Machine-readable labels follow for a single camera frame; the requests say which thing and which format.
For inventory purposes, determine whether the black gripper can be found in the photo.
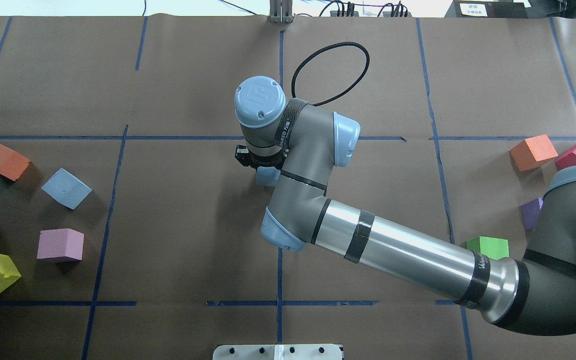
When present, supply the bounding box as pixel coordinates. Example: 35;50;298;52
234;145;287;170

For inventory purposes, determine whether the light blue foam block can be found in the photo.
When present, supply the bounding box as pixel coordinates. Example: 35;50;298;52
41;168;92;210
255;166;281;187

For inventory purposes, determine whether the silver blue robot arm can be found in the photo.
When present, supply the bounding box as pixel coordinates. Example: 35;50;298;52
233;76;576;337

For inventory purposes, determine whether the pink foam block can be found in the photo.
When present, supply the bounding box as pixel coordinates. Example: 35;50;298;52
36;228;85;263

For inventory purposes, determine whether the orange foam block far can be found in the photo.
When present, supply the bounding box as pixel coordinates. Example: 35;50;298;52
0;143;31;182

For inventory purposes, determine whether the orange foam block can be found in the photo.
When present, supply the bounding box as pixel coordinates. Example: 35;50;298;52
0;143;31;182
509;134;559;172

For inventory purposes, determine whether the black box with label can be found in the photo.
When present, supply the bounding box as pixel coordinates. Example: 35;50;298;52
444;0;531;19

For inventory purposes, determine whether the green foam block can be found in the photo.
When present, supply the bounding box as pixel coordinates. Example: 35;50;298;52
465;235;510;260

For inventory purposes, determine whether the orange foam block near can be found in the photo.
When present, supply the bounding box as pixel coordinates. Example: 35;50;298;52
509;134;559;172

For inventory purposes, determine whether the small purple foam block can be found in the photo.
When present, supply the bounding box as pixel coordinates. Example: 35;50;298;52
520;197;544;231

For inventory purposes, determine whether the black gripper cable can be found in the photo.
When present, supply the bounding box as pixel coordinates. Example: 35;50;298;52
291;42;371;107

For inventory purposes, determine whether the aluminium frame post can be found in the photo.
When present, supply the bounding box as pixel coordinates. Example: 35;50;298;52
268;0;294;24

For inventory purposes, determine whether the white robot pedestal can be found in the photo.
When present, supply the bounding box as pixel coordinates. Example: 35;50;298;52
212;343;345;360

